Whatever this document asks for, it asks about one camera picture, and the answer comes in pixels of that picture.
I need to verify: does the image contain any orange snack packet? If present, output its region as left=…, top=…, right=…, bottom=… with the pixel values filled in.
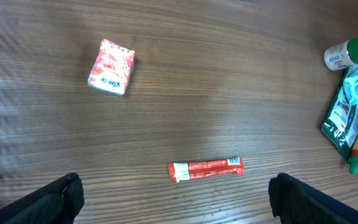
left=88, top=39, right=135, bottom=96

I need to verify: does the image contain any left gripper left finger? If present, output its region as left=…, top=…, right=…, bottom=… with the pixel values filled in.
left=0, top=172, right=85, bottom=224

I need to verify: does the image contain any red snack bar wrapper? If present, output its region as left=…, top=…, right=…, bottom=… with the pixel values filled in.
left=168, top=157, right=245, bottom=183

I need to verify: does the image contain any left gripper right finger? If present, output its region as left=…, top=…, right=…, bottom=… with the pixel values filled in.
left=268, top=173, right=358, bottom=224

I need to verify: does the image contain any green lid spice jar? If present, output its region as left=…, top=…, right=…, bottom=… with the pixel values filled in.
left=323, top=37, right=358, bottom=71

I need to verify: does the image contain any green 3M gloves package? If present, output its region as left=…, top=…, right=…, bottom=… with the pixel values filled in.
left=321, top=69, right=358, bottom=161

